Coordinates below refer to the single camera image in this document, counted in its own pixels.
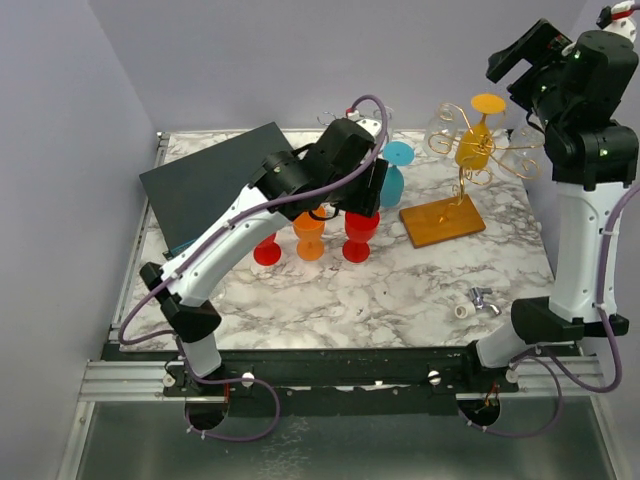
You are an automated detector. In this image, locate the red wine glass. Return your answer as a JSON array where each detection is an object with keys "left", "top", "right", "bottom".
[
  {"left": 342, "top": 212, "right": 380, "bottom": 263},
  {"left": 253, "top": 234, "right": 282, "bottom": 266}
]

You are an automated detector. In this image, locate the orange wine glass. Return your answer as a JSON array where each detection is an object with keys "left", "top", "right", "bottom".
[{"left": 293, "top": 212, "right": 325, "bottom": 262}]

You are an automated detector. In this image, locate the yellow wine glass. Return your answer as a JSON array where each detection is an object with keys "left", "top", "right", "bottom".
[{"left": 455, "top": 93, "right": 506, "bottom": 171}]

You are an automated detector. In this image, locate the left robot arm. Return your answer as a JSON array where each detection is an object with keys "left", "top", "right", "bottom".
[{"left": 140, "top": 117, "right": 387, "bottom": 395}]

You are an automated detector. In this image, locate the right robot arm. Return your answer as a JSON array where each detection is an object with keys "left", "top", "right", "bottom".
[{"left": 459, "top": 10, "right": 639, "bottom": 392}]

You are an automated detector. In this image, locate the blue wine glass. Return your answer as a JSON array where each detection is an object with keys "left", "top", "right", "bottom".
[{"left": 380, "top": 141, "right": 415, "bottom": 208}]

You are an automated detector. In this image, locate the clear glass on silver rack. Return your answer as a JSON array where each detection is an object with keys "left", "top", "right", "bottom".
[{"left": 373, "top": 106, "right": 395, "bottom": 143}]

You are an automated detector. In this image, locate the clear ribbed wine glass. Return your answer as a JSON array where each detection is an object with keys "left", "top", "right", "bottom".
[{"left": 422, "top": 102, "right": 466, "bottom": 158}]

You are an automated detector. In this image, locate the chrome faucet tap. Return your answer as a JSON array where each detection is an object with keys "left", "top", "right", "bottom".
[{"left": 468, "top": 287, "right": 502, "bottom": 317}]

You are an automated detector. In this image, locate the gold wire glass rack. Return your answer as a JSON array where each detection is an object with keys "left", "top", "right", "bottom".
[{"left": 398, "top": 99, "right": 546, "bottom": 247}]

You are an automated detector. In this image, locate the silver wire glass rack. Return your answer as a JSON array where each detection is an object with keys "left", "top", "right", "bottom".
[{"left": 316, "top": 111, "right": 349, "bottom": 129}]

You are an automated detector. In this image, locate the black network switch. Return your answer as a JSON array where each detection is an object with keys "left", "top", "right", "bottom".
[{"left": 140, "top": 122, "right": 292, "bottom": 258}]

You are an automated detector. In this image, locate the black mounting rail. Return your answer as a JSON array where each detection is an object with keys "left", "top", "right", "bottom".
[{"left": 163, "top": 347, "right": 516, "bottom": 417}]

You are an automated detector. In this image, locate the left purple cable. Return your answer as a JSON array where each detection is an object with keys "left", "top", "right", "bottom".
[{"left": 117, "top": 94, "right": 392, "bottom": 444}]

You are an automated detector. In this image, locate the purple cable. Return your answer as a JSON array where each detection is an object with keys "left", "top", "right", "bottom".
[
  {"left": 117, "top": 94, "right": 392, "bottom": 444},
  {"left": 464, "top": 182, "right": 640, "bottom": 439}
]

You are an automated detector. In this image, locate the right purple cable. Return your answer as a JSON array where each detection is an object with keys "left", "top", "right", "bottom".
[{"left": 464, "top": 182, "right": 640, "bottom": 439}]

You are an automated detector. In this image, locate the aluminium frame rail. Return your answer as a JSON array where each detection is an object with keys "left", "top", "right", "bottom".
[{"left": 79, "top": 361, "right": 227, "bottom": 404}]

